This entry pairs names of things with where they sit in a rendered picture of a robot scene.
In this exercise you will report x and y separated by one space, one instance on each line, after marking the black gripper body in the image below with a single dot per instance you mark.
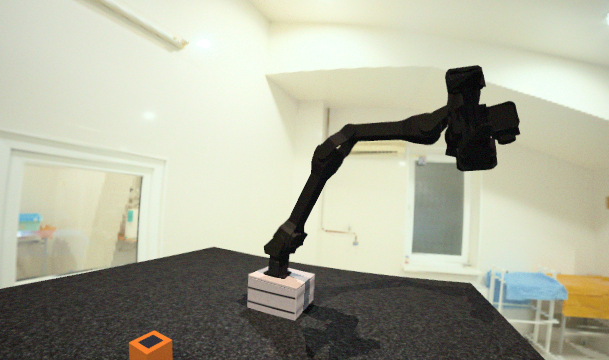
464 120

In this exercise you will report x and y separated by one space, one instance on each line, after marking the orange cube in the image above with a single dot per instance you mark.
152 346

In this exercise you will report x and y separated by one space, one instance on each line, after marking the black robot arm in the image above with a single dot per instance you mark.
424 129

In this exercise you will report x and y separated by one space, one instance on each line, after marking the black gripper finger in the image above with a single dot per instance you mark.
467 80
477 143

